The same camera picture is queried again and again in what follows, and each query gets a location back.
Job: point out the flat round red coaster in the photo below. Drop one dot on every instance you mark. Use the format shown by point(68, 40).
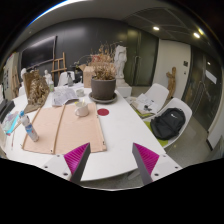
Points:
point(103, 112)

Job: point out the white cabinet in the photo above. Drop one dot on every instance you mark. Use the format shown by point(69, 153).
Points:
point(10, 75)

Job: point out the printed paper sheet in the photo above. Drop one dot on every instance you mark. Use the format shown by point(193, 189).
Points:
point(63, 96)

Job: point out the golden lion relief sculpture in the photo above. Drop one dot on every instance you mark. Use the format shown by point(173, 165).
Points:
point(37, 91)

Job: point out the white plaster statuette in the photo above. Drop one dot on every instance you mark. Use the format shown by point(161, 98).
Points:
point(48, 77)

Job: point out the tall white plaster statue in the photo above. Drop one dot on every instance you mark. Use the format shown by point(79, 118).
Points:
point(120, 60)

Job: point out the brown cardboard box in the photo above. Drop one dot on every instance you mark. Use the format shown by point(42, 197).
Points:
point(87, 75)

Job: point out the beige mat with wooden strips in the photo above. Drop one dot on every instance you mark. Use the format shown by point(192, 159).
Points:
point(76, 130)

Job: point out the black backpack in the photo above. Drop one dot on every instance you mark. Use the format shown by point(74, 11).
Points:
point(167, 123)

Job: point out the small round glass jar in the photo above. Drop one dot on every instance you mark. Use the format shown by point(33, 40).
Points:
point(80, 92)

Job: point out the white ceramic mug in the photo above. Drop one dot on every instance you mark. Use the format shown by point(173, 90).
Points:
point(81, 109)

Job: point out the wooden figure sculpture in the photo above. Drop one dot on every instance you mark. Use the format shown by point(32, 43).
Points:
point(171, 81)

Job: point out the bluish plastic bag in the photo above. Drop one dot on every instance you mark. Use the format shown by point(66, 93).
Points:
point(10, 121)

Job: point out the black flat device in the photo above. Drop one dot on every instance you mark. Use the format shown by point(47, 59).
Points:
point(6, 109)

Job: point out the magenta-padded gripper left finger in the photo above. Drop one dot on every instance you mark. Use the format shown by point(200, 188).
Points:
point(75, 160)

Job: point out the green spray bottle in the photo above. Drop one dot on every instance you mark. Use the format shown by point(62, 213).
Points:
point(51, 87)

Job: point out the black wall screen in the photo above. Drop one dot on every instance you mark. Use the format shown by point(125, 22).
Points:
point(38, 53)

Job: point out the white pedestal block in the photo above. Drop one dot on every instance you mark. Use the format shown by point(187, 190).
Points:
point(124, 90)

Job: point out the long ceiling light panel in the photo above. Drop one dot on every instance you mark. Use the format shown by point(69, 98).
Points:
point(53, 10)

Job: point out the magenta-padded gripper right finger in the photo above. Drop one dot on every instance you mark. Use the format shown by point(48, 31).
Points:
point(146, 160)

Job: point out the round recessed ceiling light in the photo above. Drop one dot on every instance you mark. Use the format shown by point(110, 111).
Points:
point(196, 34)
point(156, 28)

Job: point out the white blue-capped drink bottle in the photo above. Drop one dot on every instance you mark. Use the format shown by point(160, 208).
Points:
point(29, 128)

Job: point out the grey pot with dried plant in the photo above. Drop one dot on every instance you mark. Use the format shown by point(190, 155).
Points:
point(103, 88)

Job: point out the wooden easel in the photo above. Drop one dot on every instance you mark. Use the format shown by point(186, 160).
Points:
point(59, 65)

